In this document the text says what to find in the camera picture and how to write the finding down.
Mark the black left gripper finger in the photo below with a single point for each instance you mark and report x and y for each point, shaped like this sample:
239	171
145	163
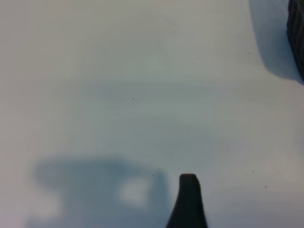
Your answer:
187	204

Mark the dark brown wicker basket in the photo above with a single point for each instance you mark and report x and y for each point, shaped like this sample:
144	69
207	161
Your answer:
298	28

